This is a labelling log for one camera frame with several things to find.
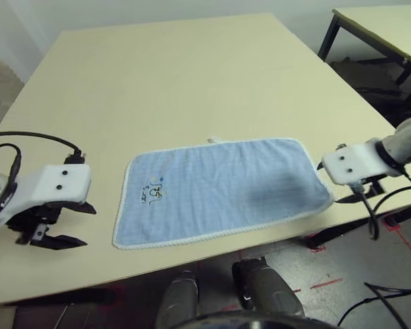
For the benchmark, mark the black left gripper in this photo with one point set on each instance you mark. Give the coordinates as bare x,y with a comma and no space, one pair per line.
34,222

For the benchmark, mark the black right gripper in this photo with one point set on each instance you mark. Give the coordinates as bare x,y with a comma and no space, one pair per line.
375,183

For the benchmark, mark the light blue embroidered towel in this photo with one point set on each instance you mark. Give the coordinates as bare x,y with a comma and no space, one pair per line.
226,192

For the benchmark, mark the black table foot bar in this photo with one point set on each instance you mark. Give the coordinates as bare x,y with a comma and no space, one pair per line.
346,228

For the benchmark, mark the dark robot torso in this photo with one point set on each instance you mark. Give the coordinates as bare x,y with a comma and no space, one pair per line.
253,322

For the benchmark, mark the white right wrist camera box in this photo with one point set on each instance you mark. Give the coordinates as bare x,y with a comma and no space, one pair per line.
349,161

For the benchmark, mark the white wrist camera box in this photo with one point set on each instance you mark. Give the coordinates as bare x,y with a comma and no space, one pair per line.
55,185
349,161

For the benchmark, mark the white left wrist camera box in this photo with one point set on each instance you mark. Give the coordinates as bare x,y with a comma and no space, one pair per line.
55,185

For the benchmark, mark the beige table with black frame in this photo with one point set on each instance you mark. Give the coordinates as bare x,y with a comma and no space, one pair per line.
380,24

